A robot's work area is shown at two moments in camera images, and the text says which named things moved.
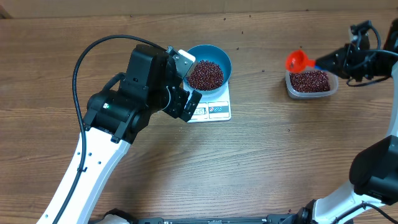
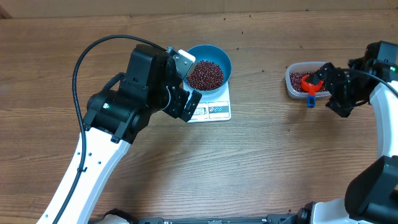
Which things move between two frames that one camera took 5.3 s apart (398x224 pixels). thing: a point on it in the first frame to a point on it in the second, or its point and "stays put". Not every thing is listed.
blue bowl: x=211 y=71 stays put
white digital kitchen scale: x=212 y=107 stays put
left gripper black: x=177 y=109 stays put
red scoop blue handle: x=297 y=61 to x=312 y=89
